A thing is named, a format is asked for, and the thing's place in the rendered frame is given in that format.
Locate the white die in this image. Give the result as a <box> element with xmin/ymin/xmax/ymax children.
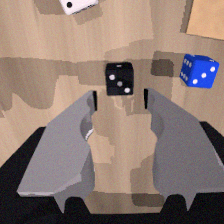
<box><xmin>59</xmin><ymin>0</ymin><xmax>98</xmax><ymax>15</ymax></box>

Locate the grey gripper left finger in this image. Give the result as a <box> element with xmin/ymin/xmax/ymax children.
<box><xmin>0</xmin><ymin>90</ymin><xmax>97</xmax><ymax>224</ymax></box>

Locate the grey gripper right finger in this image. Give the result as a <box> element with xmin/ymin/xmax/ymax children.
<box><xmin>144</xmin><ymin>88</ymin><xmax>224</xmax><ymax>217</ymax></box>

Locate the black die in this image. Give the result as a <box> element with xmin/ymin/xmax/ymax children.
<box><xmin>105</xmin><ymin>62</ymin><xmax>134</xmax><ymax>96</ymax></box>

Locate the tan flat mat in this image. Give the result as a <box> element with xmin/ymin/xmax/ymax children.
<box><xmin>185</xmin><ymin>0</ymin><xmax>224</xmax><ymax>40</ymax></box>

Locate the blue die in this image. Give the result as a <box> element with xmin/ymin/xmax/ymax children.
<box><xmin>179</xmin><ymin>54</ymin><xmax>219</xmax><ymax>88</ymax></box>

